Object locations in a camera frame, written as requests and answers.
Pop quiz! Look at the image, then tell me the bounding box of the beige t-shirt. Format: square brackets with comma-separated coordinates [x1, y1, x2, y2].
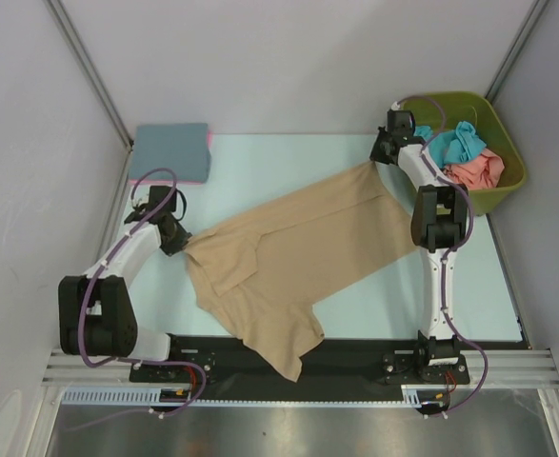
[185, 161, 415, 382]

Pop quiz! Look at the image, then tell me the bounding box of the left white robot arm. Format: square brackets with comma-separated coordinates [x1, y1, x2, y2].
[58, 186, 191, 381]

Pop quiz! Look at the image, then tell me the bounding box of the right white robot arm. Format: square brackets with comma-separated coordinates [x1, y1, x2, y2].
[370, 107, 471, 385]

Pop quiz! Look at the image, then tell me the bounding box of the teal crumpled t-shirt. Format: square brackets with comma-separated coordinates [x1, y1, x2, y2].
[414, 121, 487, 169]

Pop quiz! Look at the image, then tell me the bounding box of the olive green plastic bin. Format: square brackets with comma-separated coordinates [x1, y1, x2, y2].
[402, 91, 527, 215]

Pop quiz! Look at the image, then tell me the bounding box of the folded grey-blue t-shirt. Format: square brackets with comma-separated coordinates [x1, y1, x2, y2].
[130, 122, 213, 185]

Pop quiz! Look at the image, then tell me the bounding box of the salmon pink crumpled t-shirt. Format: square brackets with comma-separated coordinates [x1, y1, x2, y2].
[444, 149, 505, 190]

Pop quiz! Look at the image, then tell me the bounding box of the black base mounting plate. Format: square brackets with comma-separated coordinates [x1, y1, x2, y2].
[126, 334, 530, 402]

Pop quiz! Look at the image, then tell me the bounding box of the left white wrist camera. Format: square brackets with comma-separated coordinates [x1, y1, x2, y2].
[124, 202, 151, 225]

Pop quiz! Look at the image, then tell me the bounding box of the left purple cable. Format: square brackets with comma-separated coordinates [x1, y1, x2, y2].
[64, 167, 209, 432]

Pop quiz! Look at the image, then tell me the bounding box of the left white cable duct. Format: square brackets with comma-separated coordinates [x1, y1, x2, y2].
[62, 387, 192, 407]

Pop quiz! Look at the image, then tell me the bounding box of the white cable duct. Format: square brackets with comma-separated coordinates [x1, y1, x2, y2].
[62, 387, 192, 407]
[401, 385, 450, 407]

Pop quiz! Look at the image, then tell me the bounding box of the right aluminium corner post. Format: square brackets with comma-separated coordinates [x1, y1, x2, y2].
[485, 0, 551, 103]

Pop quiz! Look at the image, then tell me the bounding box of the aluminium corner post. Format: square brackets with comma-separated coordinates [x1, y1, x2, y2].
[45, 0, 135, 151]
[485, 0, 551, 103]

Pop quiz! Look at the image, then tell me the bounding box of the left aluminium corner post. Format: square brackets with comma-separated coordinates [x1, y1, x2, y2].
[45, 0, 135, 151]

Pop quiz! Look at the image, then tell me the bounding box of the right white cable duct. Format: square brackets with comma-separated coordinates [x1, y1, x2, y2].
[401, 385, 450, 407]

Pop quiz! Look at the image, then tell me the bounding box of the aluminium extrusion rail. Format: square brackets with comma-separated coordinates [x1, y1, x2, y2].
[42, 350, 559, 388]

